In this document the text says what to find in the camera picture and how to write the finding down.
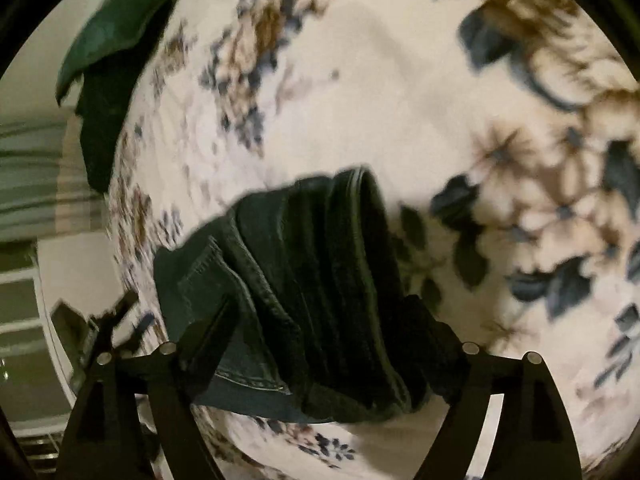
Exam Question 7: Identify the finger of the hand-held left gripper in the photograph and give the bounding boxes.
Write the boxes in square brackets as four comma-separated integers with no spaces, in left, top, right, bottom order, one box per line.
[89,290,142,343]

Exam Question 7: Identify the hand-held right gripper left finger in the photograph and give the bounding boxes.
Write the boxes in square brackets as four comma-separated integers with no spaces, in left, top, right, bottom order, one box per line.
[54,300,241,480]

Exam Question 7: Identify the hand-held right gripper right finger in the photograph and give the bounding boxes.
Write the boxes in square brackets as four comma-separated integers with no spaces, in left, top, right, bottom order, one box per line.
[415,342,583,480]

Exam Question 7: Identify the grey-green curtain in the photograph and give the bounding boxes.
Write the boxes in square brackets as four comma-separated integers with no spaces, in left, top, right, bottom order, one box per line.
[0,120,108,243]

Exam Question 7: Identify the dark green plush blanket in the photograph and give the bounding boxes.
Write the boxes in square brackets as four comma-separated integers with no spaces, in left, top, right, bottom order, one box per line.
[55,0,193,193]

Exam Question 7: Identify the floral bedspread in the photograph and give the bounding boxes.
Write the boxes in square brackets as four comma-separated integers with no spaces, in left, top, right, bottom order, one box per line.
[102,0,640,480]

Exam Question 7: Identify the dark blue denim pants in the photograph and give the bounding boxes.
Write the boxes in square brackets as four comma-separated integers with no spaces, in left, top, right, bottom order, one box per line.
[152,164,471,423]

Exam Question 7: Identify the white-framed window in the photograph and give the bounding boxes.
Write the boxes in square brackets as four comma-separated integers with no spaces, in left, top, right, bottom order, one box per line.
[0,245,76,461]

